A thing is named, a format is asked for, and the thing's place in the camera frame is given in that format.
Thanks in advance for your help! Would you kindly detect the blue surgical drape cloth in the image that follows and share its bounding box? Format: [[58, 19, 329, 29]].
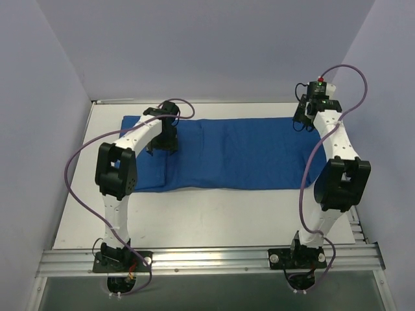
[[134, 118, 320, 192]]

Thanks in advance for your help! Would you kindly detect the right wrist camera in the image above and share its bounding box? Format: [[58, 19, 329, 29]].
[[306, 77, 337, 99]]

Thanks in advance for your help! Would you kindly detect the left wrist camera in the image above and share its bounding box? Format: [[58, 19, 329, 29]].
[[143, 100, 180, 117]]

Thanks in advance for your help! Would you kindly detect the aluminium front rail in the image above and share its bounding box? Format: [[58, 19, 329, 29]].
[[36, 244, 385, 277]]

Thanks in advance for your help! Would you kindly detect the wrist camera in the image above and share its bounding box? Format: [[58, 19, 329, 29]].
[[306, 77, 337, 99], [143, 100, 180, 117]]

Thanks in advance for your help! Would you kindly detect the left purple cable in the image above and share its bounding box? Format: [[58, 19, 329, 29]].
[[64, 98, 153, 296]]

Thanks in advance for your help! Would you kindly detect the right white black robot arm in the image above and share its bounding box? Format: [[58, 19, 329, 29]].
[[288, 95, 371, 268]]

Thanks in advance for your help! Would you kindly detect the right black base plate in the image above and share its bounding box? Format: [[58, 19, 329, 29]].
[[267, 248, 327, 270]]

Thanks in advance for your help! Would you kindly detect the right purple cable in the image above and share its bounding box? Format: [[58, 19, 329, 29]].
[[287, 64, 369, 291]]

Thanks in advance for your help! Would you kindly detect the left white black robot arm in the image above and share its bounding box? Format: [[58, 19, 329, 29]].
[[95, 106, 180, 271]]

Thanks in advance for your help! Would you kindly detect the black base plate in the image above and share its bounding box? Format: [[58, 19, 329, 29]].
[[92, 251, 152, 273], [267, 248, 327, 270]]

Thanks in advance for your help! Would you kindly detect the purple cable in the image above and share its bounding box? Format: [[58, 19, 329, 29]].
[[64, 98, 153, 296], [287, 64, 369, 291]]

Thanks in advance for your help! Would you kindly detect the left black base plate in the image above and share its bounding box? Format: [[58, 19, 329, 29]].
[[92, 251, 152, 273]]

